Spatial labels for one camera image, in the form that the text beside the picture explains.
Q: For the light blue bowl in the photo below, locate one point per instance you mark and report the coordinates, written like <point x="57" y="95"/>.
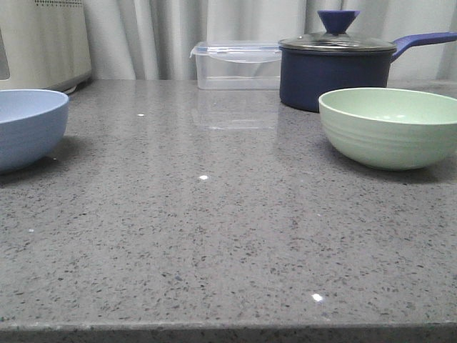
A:
<point x="33" y="122"/>

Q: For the light green bowl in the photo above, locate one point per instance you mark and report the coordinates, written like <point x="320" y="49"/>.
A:
<point x="391" y="129"/>

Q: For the clear plastic food container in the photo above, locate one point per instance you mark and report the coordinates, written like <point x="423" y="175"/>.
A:
<point x="237" y="65"/>

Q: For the dark blue saucepan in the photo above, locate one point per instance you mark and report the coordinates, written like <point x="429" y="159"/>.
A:
<point x="305" y="75"/>

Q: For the glass lid with blue knob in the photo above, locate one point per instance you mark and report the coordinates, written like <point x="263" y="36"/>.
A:
<point x="336" y="37"/>

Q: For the cream white toaster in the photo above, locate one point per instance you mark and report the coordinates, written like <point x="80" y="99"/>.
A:
<point x="44" y="45"/>

